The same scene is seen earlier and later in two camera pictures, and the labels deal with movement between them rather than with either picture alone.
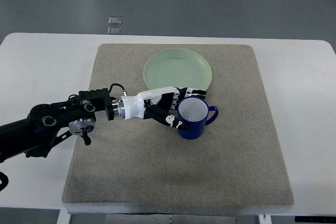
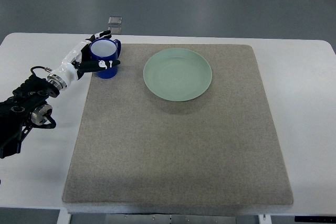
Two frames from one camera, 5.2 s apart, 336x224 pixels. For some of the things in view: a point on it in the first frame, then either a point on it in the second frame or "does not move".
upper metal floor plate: [115, 20] does not move
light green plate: [177, 67] does not move
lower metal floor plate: [114, 30] does not move
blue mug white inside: [195, 110] -> [105, 49]
